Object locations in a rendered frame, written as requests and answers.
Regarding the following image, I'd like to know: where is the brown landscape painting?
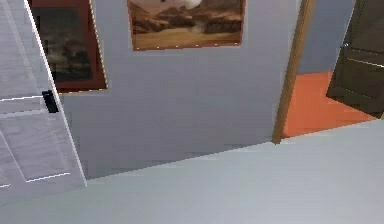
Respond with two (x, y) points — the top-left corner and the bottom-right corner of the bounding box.
(126, 0), (247, 52)

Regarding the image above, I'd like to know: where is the dark red-framed painting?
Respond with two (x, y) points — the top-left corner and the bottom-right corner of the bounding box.
(27, 0), (109, 95)

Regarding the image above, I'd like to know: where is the white room door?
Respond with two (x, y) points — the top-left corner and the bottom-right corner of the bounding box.
(0, 0), (88, 205)

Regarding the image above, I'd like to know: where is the dark brown room door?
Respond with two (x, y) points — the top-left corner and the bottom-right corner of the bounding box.
(325, 0), (384, 119)

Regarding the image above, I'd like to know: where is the brown wooden door frame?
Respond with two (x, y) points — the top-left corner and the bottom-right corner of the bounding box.
(271, 0), (316, 145)

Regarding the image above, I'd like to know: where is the black door handle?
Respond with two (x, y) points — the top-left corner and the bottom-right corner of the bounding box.
(41, 89), (60, 114)

